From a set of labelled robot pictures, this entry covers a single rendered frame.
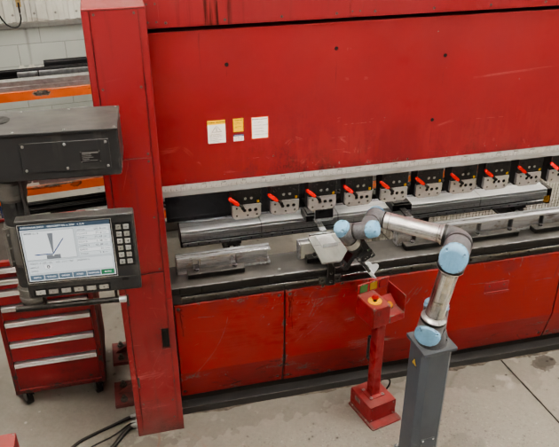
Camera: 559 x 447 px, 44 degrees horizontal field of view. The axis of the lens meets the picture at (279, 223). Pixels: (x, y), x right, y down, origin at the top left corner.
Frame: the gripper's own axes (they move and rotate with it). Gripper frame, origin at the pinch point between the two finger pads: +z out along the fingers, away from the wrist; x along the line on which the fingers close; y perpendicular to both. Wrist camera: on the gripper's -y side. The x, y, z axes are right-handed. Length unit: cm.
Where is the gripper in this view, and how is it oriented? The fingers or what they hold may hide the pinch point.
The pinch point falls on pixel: (366, 270)
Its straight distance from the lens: 330.3
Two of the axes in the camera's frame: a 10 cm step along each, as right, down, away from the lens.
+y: 7.8, -6.3, -0.1
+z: 4.6, 5.6, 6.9
